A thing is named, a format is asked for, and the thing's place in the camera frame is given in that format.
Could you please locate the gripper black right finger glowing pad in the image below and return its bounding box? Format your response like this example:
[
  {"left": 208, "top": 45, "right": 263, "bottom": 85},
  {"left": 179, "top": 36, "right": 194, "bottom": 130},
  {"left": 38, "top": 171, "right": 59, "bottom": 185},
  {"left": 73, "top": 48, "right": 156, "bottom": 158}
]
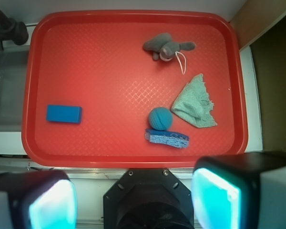
[{"left": 191, "top": 152, "right": 286, "bottom": 229}]

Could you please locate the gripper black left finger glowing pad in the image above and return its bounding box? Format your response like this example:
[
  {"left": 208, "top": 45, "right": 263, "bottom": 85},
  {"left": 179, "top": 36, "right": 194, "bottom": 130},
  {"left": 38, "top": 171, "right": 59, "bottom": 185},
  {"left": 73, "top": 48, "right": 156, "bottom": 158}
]
[{"left": 0, "top": 171, "right": 77, "bottom": 229}]

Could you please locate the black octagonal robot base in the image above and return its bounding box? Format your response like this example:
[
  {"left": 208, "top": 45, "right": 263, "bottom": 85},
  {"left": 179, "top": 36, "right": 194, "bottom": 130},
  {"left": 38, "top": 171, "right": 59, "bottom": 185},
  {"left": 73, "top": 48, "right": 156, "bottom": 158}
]
[{"left": 103, "top": 168, "right": 194, "bottom": 229}]

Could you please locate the blue rectangular block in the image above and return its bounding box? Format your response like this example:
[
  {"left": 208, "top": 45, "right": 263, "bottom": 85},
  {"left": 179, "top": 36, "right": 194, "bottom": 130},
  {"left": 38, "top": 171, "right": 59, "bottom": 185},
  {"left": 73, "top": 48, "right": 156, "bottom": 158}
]
[{"left": 46, "top": 105, "right": 82, "bottom": 124}]

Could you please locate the blue sponge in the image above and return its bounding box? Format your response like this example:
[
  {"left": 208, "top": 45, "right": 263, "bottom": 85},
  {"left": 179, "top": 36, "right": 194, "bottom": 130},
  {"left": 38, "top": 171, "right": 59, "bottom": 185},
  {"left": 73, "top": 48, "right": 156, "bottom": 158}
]
[{"left": 145, "top": 129, "right": 189, "bottom": 148}]

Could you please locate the light green knitted cloth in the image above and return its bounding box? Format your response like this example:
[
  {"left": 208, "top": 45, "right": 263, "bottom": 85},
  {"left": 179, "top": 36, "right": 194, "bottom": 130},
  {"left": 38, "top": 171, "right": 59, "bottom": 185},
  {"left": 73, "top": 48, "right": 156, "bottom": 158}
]
[{"left": 171, "top": 73, "right": 217, "bottom": 128}]

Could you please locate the blue knitted ball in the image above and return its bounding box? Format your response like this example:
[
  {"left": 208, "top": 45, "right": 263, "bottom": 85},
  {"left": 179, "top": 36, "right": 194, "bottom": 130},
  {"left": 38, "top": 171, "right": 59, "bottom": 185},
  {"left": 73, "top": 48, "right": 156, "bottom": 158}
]
[{"left": 148, "top": 107, "right": 173, "bottom": 131}]

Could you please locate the red plastic tray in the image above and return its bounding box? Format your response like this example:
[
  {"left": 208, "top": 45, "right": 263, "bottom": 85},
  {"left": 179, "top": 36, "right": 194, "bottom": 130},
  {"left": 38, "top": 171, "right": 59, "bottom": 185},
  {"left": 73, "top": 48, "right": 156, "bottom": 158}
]
[{"left": 21, "top": 10, "right": 248, "bottom": 168}]

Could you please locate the metal sink basin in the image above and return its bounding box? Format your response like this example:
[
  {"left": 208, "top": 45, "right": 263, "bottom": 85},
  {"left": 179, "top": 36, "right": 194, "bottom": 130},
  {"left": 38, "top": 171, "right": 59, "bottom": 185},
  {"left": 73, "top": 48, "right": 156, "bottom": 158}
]
[{"left": 0, "top": 46, "right": 29, "bottom": 132}]

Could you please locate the dark sink faucet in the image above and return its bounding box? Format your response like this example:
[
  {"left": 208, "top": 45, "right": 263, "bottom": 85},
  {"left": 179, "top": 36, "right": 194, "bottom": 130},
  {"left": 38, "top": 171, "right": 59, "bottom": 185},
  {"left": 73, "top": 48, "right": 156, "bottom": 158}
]
[{"left": 0, "top": 10, "right": 29, "bottom": 51}]

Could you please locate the grey plush elephant toy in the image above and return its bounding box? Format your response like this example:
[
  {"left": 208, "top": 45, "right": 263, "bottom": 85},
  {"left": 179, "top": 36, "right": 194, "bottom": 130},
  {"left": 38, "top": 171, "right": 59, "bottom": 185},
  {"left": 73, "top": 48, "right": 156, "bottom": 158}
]
[{"left": 143, "top": 32, "right": 196, "bottom": 75}]

